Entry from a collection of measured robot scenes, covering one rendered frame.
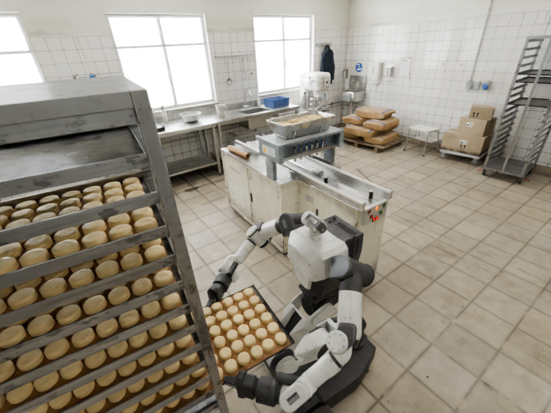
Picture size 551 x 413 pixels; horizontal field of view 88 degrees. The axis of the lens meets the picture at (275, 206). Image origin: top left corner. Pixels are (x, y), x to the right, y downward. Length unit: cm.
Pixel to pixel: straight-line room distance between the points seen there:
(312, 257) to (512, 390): 163
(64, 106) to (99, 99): 5
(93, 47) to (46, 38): 50
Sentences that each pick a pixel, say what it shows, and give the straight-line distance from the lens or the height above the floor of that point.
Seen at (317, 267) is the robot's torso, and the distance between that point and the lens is 125.
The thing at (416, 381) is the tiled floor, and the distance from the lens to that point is 227.
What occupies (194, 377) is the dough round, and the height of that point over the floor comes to 86.
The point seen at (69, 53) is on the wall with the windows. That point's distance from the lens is 493.
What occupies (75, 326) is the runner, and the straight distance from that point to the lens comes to 86.
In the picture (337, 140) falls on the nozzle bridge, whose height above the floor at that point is 108.
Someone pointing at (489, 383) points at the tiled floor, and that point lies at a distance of 245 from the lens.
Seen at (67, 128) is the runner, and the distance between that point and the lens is 64.
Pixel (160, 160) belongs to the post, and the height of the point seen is 168.
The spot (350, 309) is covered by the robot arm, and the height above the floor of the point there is 102.
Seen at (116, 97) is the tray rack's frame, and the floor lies 181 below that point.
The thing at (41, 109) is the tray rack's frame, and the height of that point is 181.
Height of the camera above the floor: 188
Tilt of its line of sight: 30 degrees down
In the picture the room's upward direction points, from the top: 3 degrees counter-clockwise
